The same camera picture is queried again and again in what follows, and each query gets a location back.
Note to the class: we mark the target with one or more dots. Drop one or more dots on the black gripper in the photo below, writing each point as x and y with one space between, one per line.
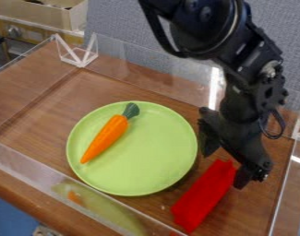
240 139

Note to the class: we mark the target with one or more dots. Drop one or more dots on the red plastic block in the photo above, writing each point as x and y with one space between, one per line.
204 195

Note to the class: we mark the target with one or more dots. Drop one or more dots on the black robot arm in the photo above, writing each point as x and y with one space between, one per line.
213 30

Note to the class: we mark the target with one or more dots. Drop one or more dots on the green round plate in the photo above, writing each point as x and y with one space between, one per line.
148 160

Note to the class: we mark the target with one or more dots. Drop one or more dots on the orange toy carrot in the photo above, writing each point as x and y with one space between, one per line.
110 133

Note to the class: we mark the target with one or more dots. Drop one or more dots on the cardboard box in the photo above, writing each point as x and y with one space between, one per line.
61 14

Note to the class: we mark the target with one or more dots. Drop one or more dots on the wooden cabinet with knob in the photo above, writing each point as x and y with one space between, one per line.
23 34

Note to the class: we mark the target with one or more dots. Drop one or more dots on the clear acrylic tray enclosure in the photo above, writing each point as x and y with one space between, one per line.
46 95

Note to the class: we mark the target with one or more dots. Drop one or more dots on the clear acrylic triangle bracket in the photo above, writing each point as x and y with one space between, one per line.
77 56

